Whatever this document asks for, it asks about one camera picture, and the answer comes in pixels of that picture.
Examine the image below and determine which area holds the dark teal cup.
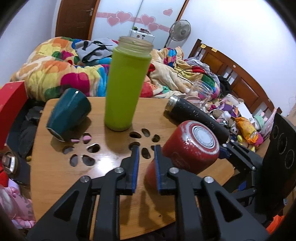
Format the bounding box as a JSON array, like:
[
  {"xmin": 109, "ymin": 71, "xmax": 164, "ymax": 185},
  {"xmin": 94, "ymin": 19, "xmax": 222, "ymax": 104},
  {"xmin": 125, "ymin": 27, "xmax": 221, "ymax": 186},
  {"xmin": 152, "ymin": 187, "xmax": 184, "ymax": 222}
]
[{"xmin": 46, "ymin": 88, "xmax": 91, "ymax": 142}]

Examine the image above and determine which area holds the orange snack bag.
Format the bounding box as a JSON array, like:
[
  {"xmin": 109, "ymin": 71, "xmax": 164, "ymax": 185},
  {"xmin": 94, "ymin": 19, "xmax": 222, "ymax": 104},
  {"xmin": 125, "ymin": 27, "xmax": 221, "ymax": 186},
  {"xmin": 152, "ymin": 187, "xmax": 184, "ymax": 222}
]
[{"xmin": 235, "ymin": 117, "xmax": 264, "ymax": 147}]

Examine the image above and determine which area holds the round wooden table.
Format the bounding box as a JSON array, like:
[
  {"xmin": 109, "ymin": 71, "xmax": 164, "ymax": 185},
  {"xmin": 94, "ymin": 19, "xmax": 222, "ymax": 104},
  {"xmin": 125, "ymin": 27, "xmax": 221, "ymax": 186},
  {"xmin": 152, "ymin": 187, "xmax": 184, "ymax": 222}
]
[{"xmin": 30, "ymin": 96, "xmax": 235, "ymax": 240}]

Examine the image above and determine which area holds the black thermos bottle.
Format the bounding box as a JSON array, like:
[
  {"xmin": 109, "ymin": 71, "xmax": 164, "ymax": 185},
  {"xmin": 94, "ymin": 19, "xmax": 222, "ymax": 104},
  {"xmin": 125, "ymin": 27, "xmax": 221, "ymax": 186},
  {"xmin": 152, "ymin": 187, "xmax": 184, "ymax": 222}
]
[{"xmin": 165, "ymin": 95, "xmax": 230, "ymax": 145}]

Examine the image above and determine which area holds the clear glass jar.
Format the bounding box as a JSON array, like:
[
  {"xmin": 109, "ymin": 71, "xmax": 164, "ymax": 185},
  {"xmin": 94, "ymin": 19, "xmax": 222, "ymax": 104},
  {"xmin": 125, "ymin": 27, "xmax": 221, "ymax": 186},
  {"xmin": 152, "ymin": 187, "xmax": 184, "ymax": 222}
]
[{"xmin": 185, "ymin": 80, "xmax": 213, "ymax": 109}]

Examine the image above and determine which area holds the black bag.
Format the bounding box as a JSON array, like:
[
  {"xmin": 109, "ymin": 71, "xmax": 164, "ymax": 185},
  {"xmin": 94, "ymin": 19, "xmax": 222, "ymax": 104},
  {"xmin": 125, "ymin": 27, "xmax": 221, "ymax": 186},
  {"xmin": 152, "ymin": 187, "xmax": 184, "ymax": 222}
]
[{"xmin": 218, "ymin": 75, "xmax": 231, "ymax": 96}]

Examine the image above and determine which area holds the wooden headboard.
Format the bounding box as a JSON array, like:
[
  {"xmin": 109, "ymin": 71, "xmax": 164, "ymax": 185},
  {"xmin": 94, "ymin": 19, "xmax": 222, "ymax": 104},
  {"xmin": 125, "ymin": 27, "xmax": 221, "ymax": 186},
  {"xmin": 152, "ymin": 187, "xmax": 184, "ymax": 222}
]
[{"xmin": 189, "ymin": 39, "xmax": 282, "ymax": 113}]

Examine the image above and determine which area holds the standing electric fan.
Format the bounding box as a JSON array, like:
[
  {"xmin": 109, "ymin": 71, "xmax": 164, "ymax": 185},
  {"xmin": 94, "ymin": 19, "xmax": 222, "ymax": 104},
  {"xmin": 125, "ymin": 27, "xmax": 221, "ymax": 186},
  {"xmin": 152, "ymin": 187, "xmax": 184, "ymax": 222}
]
[{"xmin": 165, "ymin": 20, "xmax": 191, "ymax": 48}]

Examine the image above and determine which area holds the green bottle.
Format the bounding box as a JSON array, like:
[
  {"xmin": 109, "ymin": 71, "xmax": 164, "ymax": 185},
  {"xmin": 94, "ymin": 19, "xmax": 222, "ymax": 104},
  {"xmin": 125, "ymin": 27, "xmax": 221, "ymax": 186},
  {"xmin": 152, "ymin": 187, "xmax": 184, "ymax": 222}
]
[{"xmin": 104, "ymin": 36, "xmax": 153, "ymax": 132}]

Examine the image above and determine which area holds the red gift box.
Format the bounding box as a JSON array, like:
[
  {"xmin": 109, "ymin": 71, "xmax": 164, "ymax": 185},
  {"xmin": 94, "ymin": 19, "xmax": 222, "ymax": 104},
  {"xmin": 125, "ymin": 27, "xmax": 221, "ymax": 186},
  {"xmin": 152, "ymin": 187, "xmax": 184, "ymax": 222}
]
[{"xmin": 0, "ymin": 81, "xmax": 28, "ymax": 150}]

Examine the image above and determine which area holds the white suitcase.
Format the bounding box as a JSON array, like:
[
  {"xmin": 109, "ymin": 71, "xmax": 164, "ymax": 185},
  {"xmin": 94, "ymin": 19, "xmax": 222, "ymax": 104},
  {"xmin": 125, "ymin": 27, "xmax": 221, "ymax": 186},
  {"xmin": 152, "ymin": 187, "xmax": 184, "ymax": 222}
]
[{"xmin": 129, "ymin": 29, "xmax": 155, "ymax": 43}]

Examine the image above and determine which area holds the colourful patchwork blanket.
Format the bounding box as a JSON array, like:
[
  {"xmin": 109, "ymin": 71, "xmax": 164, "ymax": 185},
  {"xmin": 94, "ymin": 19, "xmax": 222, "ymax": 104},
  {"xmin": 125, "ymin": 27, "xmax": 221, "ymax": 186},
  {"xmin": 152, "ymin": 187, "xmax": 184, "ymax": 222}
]
[{"xmin": 10, "ymin": 37, "xmax": 220, "ymax": 102}]

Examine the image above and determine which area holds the grey black garment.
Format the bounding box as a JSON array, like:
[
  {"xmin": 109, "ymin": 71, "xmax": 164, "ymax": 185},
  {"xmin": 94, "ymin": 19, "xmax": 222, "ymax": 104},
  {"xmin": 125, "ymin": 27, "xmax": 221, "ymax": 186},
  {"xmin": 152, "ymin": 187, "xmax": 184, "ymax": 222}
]
[{"xmin": 72, "ymin": 38, "xmax": 118, "ymax": 63}]

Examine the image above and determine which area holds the white sliding wardrobe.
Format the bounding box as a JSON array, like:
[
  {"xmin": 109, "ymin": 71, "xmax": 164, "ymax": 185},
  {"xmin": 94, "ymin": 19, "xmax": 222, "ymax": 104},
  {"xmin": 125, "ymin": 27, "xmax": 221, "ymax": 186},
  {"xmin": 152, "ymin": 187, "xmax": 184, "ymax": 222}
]
[{"xmin": 90, "ymin": 0, "xmax": 187, "ymax": 49}]

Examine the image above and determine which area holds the brown wooden door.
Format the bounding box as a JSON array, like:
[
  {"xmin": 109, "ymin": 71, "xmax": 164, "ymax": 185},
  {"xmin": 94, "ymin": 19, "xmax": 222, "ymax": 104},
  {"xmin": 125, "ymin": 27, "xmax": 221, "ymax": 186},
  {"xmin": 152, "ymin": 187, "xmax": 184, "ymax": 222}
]
[{"xmin": 55, "ymin": 0, "xmax": 100, "ymax": 40}]

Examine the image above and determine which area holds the black cable on bed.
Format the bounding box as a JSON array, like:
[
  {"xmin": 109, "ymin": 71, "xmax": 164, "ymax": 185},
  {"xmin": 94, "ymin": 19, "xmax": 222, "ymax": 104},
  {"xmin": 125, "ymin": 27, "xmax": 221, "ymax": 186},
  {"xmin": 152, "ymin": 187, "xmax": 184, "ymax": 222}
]
[{"xmin": 176, "ymin": 67, "xmax": 204, "ymax": 88}]

